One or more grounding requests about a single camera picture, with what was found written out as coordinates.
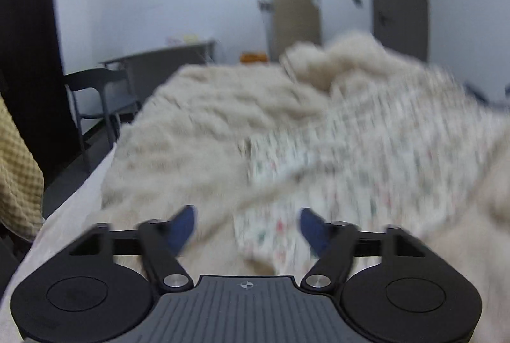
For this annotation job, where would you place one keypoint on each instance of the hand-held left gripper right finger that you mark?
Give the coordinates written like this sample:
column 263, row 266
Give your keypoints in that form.
column 314, row 231

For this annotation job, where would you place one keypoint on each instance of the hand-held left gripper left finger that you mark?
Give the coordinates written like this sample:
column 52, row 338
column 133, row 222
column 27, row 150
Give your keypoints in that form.
column 181, row 229

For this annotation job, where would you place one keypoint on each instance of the cream cartoon print garment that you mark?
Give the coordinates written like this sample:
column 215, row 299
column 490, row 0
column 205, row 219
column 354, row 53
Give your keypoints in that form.
column 338, row 167

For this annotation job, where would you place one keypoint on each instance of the cream fluffy blanket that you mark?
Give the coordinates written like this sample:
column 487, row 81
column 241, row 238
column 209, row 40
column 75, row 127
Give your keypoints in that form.
column 191, row 120

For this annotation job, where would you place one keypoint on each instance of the black plastic chair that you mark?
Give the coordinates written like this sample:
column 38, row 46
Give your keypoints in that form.
column 99, row 82

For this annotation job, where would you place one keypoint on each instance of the yellow waffle cloth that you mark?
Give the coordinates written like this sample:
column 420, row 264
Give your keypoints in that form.
column 20, row 175

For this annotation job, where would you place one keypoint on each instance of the grey folding table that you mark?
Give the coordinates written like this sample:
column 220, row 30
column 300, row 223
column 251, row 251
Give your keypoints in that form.
column 159, row 56

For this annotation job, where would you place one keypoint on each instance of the orange box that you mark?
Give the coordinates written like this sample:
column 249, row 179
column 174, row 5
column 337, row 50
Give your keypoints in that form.
column 253, row 58

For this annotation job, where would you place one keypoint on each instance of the yellow tabletop item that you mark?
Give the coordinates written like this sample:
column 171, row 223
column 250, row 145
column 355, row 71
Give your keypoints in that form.
column 188, row 38

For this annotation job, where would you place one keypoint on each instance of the tan mini fridge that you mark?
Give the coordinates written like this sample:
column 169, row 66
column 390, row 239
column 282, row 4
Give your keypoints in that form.
column 295, row 28

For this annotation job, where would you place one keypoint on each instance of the black curtain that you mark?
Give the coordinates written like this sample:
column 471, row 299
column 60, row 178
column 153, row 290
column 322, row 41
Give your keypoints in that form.
column 28, row 48

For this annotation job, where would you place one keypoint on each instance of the wall socket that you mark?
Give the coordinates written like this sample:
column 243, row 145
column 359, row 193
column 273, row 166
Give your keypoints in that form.
column 264, row 5

